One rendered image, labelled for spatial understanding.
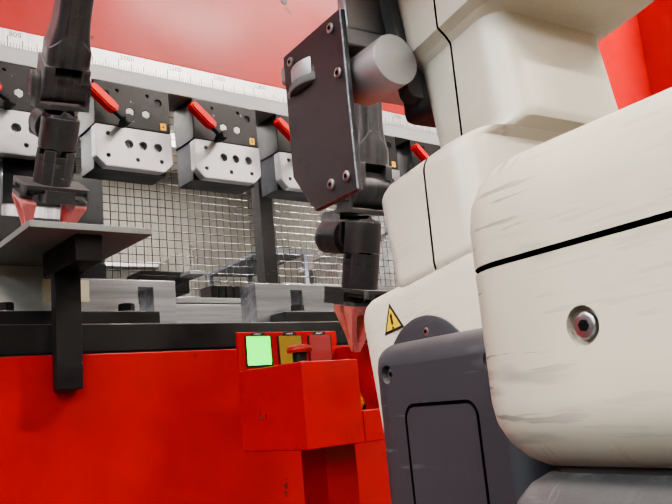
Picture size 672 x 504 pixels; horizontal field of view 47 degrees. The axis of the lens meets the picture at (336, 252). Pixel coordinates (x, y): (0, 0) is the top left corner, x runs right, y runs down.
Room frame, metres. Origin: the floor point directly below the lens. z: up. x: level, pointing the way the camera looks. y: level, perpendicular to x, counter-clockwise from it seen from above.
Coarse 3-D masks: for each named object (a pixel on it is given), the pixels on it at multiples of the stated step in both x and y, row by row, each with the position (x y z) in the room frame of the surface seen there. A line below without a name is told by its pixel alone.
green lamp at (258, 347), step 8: (256, 336) 1.21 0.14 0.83; (264, 336) 1.22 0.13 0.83; (248, 344) 1.20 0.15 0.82; (256, 344) 1.20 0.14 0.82; (264, 344) 1.21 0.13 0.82; (248, 352) 1.19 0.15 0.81; (256, 352) 1.20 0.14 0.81; (264, 352) 1.21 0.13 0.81; (248, 360) 1.19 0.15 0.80; (256, 360) 1.20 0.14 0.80; (264, 360) 1.21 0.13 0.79
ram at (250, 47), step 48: (0, 0) 1.21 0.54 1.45; (48, 0) 1.26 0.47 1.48; (96, 0) 1.32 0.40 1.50; (144, 0) 1.38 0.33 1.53; (192, 0) 1.45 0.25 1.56; (240, 0) 1.52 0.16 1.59; (288, 0) 1.60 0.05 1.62; (336, 0) 1.69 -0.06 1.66; (0, 48) 1.21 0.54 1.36; (144, 48) 1.38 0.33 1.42; (192, 48) 1.44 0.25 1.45; (240, 48) 1.51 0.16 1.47; (288, 48) 1.59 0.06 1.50; (624, 48) 2.52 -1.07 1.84; (192, 96) 1.44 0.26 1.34; (240, 96) 1.51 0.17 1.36; (624, 96) 2.48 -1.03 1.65
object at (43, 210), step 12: (0, 168) 1.25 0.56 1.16; (12, 168) 1.25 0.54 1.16; (24, 168) 1.26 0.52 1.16; (0, 180) 1.25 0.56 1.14; (12, 180) 1.25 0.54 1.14; (0, 192) 1.25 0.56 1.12; (0, 204) 1.25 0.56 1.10; (12, 204) 1.26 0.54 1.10; (36, 204) 1.27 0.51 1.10; (48, 204) 1.29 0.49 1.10; (60, 204) 1.30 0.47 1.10; (36, 216) 1.28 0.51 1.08; (48, 216) 1.29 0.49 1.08
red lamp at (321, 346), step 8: (312, 336) 1.28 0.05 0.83; (320, 336) 1.29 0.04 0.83; (328, 336) 1.30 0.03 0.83; (312, 344) 1.28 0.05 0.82; (320, 344) 1.29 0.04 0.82; (328, 344) 1.30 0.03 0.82; (312, 352) 1.28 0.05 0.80; (320, 352) 1.29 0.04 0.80; (328, 352) 1.30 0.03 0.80; (312, 360) 1.28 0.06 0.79; (320, 360) 1.29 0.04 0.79
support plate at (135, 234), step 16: (32, 224) 1.01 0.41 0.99; (48, 224) 1.02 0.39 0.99; (64, 224) 1.03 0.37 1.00; (80, 224) 1.05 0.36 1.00; (96, 224) 1.06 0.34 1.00; (16, 240) 1.07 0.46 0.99; (32, 240) 1.08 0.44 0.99; (48, 240) 1.09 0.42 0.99; (64, 240) 1.10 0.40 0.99; (112, 240) 1.13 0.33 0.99; (128, 240) 1.14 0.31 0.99; (0, 256) 1.17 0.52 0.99; (16, 256) 1.18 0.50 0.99; (32, 256) 1.19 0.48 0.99
